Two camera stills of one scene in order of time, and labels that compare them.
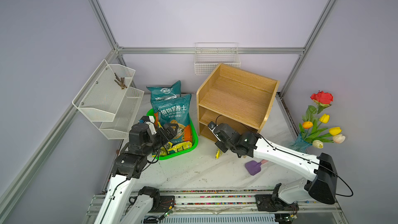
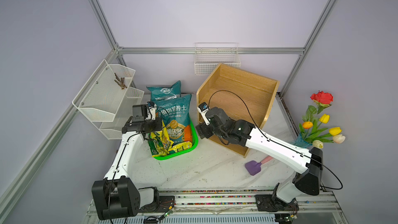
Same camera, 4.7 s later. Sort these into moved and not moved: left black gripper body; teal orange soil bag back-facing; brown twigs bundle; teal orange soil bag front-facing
Moved: left black gripper body
Not moved: teal orange soil bag front-facing; teal orange soil bag back-facing; brown twigs bundle
